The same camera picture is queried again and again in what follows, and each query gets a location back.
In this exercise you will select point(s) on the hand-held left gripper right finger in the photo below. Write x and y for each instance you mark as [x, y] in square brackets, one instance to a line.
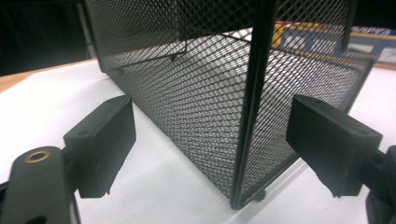
[330, 146]

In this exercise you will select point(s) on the black mesh metal organizer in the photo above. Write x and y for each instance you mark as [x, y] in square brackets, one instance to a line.
[202, 102]

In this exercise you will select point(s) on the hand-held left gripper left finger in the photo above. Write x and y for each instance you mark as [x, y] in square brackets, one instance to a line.
[99, 146]

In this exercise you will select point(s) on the colourful flat box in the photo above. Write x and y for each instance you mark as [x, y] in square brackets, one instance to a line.
[367, 43]

